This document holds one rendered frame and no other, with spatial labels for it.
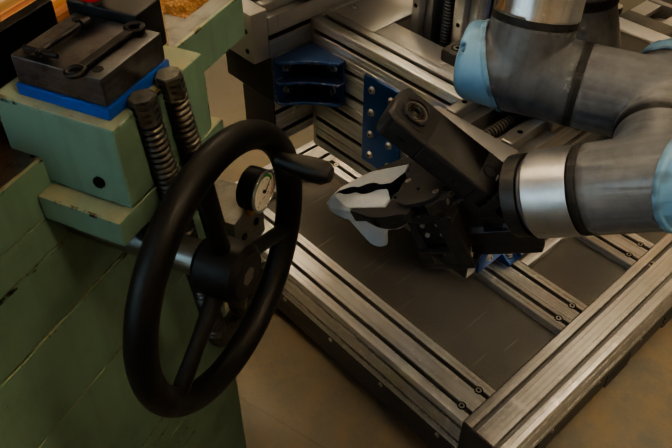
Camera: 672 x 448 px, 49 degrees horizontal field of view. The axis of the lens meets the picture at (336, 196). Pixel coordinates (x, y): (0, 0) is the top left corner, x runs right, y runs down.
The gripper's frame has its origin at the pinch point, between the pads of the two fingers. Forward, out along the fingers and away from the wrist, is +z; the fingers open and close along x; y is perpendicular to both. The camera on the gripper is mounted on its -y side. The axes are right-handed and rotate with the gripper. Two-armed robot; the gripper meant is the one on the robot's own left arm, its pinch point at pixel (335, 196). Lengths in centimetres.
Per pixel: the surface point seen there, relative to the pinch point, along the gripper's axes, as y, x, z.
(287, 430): 66, 11, 57
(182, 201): -12.8, -15.5, -0.7
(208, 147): -14.0, -10.1, -0.4
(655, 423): 99, 44, 0
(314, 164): -5.3, -1.8, -1.5
